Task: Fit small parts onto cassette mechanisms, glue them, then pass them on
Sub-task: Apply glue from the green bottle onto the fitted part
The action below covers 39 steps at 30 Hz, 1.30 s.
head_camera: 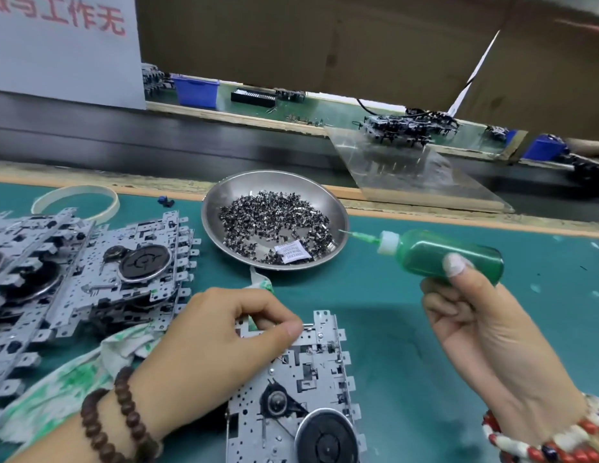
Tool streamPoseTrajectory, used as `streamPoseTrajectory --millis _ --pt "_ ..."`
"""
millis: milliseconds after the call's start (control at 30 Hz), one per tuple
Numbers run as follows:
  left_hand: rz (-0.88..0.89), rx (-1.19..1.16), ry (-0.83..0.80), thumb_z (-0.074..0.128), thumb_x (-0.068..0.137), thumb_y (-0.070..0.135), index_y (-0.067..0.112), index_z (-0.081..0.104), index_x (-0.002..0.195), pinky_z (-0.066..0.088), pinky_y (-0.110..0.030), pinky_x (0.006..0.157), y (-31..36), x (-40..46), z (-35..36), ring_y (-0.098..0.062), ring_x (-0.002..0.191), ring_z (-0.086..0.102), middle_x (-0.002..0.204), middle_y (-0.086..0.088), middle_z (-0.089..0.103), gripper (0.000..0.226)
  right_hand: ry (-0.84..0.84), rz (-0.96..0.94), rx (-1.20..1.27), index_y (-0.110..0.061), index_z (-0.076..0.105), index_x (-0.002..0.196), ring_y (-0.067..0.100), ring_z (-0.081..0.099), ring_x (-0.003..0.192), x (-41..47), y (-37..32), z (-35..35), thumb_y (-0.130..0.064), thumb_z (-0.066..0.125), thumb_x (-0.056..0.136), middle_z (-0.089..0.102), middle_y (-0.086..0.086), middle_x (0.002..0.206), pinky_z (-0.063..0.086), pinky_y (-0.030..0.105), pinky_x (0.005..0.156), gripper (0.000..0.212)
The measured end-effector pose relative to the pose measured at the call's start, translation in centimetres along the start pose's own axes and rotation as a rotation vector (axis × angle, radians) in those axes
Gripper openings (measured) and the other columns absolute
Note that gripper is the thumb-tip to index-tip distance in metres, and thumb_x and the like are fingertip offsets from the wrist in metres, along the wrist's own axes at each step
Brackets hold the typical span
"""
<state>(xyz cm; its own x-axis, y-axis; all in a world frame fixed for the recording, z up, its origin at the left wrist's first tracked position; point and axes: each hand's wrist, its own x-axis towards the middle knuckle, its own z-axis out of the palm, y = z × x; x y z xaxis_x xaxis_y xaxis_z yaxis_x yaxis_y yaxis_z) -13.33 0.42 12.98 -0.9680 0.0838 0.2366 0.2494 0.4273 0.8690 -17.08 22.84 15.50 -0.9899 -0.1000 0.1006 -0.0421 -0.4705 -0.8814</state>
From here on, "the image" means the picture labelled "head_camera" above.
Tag person's right hand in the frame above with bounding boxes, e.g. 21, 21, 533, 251
420, 251, 590, 444

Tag person's left hand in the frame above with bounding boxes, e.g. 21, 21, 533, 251
130, 287, 305, 440

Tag green glue squeeze bottle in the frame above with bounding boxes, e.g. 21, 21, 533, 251
340, 228, 505, 287

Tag pile of small metal parts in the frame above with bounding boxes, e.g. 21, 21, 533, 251
217, 190, 336, 266

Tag round metal bowl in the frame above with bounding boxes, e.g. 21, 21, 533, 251
201, 169, 351, 272

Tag black conveyor belt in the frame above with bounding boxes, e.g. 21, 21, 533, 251
0, 88, 599, 222

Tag finished mechanisms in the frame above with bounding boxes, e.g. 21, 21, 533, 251
357, 105, 462, 149

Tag another person's forearm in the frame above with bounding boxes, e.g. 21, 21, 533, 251
567, 138, 599, 158

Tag white green-stained cloth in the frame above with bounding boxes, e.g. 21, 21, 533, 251
0, 268, 274, 454

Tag clear plastic sheet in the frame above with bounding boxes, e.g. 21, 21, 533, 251
327, 125, 516, 215

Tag blue plastic bin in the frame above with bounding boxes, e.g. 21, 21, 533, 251
172, 76, 222, 112
521, 134, 569, 163

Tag black flat box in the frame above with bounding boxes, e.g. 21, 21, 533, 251
230, 88, 278, 110

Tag white paper sign red text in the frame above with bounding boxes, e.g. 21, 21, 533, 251
0, 0, 146, 110

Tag brown cardboard panel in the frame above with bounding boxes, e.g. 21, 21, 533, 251
135, 0, 599, 145

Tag red white bead bracelet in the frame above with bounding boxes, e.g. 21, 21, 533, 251
481, 392, 599, 463

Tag brown bead bracelet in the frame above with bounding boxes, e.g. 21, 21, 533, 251
80, 366, 164, 463

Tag white tape ring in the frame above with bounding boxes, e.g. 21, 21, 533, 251
31, 184, 121, 224

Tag red cord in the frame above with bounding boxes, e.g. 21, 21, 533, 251
555, 16, 599, 35

